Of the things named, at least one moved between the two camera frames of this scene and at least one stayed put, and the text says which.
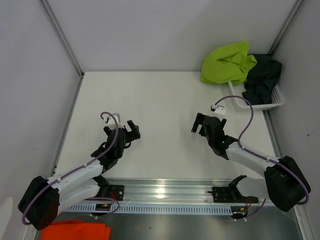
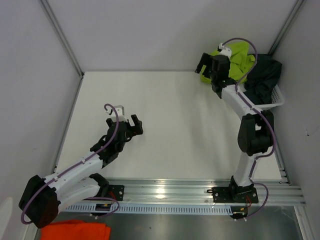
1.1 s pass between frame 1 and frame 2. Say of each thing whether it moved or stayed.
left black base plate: stayed
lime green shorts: stayed
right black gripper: moved
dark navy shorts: stayed
